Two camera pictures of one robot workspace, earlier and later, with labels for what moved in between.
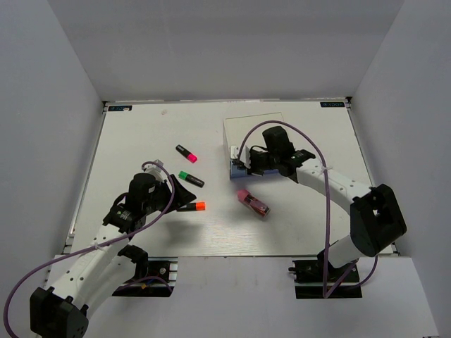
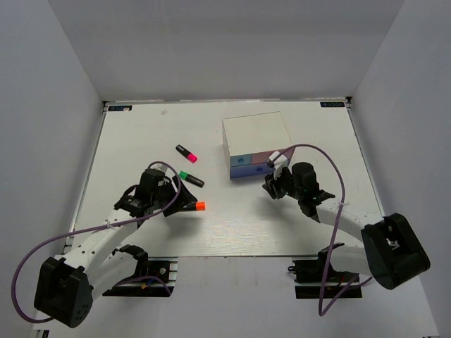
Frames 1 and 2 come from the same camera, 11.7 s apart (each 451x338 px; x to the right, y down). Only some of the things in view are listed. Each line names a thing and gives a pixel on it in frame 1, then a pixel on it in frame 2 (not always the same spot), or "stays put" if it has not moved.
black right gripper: x=253 y=170 → x=272 y=185
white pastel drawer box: x=234 y=132 stays put
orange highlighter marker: x=195 y=206 stays put
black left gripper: x=182 y=196 stays put
